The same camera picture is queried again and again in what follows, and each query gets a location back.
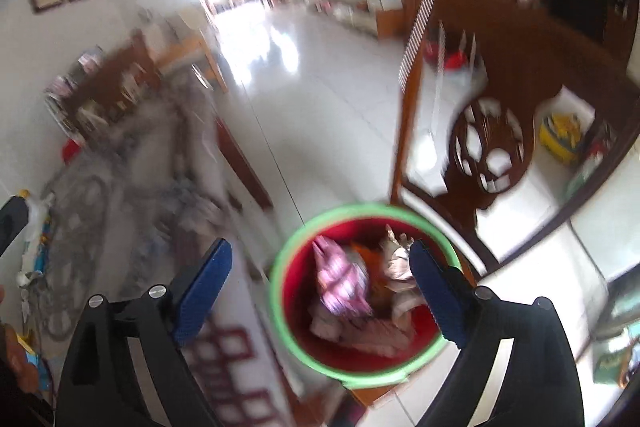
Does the wooden dining chair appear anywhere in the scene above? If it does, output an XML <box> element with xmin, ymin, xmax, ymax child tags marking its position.
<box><xmin>75</xmin><ymin>27</ymin><xmax>228</xmax><ymax>128</ymax></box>

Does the yellow toy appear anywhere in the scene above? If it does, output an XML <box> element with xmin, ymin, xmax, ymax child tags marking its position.
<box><xmin>539</xmin><ymin>112</ymin><xmax>586</xmax><ymax>165</ymax></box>

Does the floral printed tablecloth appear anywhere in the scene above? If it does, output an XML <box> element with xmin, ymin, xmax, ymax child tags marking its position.
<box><xmin>20</xmin><ymin>72</ymin><xmax>311</xmax><ymax>427</ymax></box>

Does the pink checked wrapper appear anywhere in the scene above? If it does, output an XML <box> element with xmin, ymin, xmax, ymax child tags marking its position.
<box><xmin>312</xmin><ymin>237</ymin><xmax>373</xmax><ymax>318</ymax></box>

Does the wooden television stand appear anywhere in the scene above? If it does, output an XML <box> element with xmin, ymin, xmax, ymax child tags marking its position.
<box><xmin>312</xmin><ymin>0</ymin><xmax>406</xmax><ymax>38</ymax></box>

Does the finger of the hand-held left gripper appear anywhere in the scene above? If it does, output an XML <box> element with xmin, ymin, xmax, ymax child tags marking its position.
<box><xmin>0</xmin><ymin>196</ymin><xmax>28</xmax><ymax>265</ymax></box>

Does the white ribbed strip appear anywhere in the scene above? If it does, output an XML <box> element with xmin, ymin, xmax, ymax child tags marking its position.
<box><xmin>398</xmin><ymin>0</ymin><xmax>446</xmax><ymax>90</ymax></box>

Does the red bin with green rim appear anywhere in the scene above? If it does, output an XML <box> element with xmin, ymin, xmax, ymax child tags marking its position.
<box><xmin>269</xmin><ymin>203</ymin><xmax>463</xmax><ymax>380</ymax></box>

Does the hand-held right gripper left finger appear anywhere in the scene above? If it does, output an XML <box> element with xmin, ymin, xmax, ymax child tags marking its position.
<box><xmin>55</xmin><ymin>237</ymin><xmax>234</xmax><ymax>427</ymax></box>

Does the pink silver wrapper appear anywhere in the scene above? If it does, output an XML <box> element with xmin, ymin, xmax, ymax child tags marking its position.
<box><xmin>377</xmin><ymin>224</ymin><xmax>431</xmax><ymax>308</ymax></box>

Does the red bucket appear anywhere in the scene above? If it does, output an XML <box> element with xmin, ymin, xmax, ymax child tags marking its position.
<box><xmin>425</xmin><ymin>39</ymin><xmax>473</xmax><ymax>70</ymax></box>

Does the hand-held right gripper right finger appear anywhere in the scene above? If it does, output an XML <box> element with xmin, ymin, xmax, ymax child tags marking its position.
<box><xmin>407</xmin><ymin>239</ymin><xmax>587</xmax><ymax>427</ymax></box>

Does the carved wooden chair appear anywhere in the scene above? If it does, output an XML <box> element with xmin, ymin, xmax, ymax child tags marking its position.
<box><xmin>390</xmin><ymin>0</ymin><xmax>640</xmax><ymax>278</ymax></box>

